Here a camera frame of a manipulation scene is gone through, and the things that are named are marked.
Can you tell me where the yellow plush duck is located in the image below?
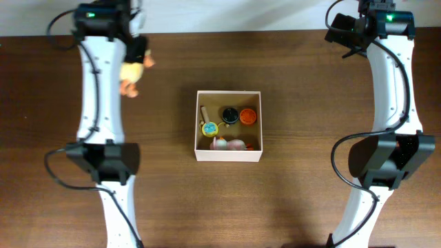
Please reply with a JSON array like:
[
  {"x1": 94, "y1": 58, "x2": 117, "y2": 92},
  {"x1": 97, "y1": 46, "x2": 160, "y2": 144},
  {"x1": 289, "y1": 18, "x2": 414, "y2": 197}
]
[{"x1": 119, "y1": 49, "x2": 155, "y2": 98}]

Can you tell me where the yellow rattle drum toy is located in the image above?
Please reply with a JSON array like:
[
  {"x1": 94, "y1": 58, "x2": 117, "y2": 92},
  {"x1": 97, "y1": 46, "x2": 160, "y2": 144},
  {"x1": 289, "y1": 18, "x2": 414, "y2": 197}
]
[{"x1": 200, "y1": 106, "x2": 229, "y2": 138}]

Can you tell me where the black round disc toy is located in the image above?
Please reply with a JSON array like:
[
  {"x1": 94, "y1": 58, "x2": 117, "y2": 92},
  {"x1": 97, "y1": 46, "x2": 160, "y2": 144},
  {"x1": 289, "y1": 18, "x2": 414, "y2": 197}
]
[{"x1": 221, "y1": 107, "x2": 239, "y2": 124}]

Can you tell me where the white duck toy pink hat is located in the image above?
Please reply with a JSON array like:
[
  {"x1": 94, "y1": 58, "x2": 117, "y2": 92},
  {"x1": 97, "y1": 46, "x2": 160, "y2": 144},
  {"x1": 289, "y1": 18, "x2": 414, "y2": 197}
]
[{"x1": 209, "y1": 137, "x2": 254, "y2": 151}]

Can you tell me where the orange round disc toy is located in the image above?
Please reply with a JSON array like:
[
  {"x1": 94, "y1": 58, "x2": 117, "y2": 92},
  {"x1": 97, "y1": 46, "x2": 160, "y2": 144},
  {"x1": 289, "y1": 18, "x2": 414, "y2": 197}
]
[{"x1": 239, "y1": 108, "x2": 258, "y2": 125}]

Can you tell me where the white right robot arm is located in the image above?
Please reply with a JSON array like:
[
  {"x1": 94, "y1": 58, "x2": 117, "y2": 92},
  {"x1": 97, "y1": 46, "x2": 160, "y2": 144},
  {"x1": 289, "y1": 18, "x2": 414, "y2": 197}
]
[{"x1": 325, "y1": 8, "x2": 435, "y2": 247}]

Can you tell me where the pink square wooden box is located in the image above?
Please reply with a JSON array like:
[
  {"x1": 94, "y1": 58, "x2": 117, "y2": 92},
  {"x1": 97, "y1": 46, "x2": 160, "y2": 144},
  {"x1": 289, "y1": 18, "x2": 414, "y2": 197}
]
[{"x1": 194, "y1": 90, "x2": 263, "y2": 162}]

